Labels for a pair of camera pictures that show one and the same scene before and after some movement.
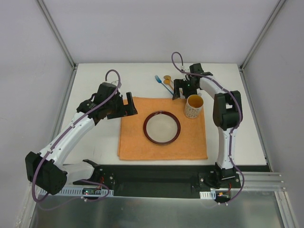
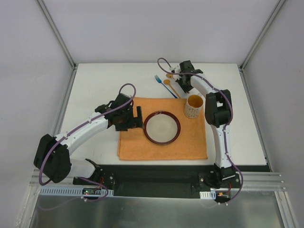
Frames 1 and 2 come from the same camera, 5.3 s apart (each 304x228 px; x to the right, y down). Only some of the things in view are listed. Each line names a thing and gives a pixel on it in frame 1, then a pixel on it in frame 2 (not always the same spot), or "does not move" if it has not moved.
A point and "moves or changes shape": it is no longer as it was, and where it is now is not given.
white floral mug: x=194 y=105 does not move
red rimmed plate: x=162 y=128 does not move
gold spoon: x=167 y=77 moves or changes shape
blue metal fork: x=159 y=80 does not move
